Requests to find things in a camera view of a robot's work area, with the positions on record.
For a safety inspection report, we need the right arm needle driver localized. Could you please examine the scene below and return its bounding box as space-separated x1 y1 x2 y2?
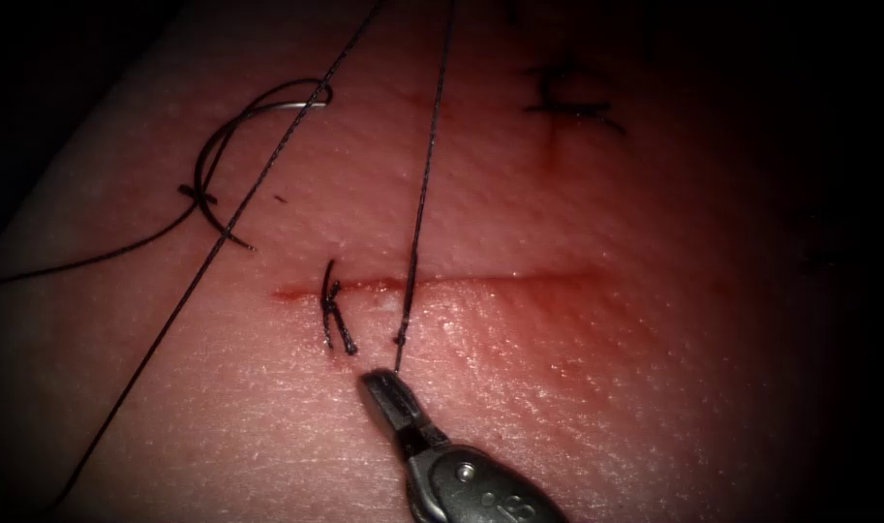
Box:
403 440 570 523

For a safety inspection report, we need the right arm needle driver jaw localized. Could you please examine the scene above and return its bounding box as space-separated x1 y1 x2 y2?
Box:
358 371 415 462
368 368 451 457

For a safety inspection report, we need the black thread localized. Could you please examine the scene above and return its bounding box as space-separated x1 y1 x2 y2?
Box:
0 0 459 511

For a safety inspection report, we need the black stitching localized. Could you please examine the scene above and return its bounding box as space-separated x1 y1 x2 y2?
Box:
317 258 360 358
519 60 628 137

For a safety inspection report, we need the tissue pad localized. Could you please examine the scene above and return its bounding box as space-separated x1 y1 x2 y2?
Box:
0 0 878 523

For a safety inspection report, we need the curved steel needle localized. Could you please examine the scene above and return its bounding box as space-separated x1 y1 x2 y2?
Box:
194 86 334 253

